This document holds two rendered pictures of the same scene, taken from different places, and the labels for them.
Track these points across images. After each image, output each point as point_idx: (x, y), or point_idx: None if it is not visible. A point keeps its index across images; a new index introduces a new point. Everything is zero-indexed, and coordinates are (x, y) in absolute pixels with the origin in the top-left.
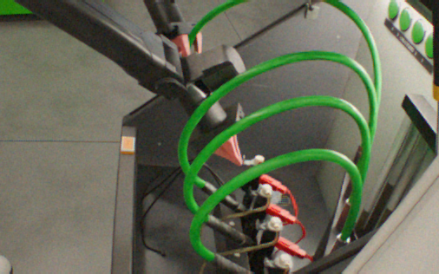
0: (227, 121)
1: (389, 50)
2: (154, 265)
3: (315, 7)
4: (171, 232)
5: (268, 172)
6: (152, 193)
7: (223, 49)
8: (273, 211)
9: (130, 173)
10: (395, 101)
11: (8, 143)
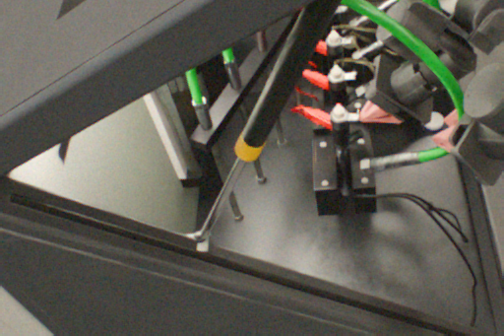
0: (389, 63)
1: (88, 136)
2: (438, 189)
3: (191, 234)
4: (424, 239)
5: None
6: (462, 309)
7: None
8: (327, 77)
9: (499, 231)
10: (121, 116)
11: None
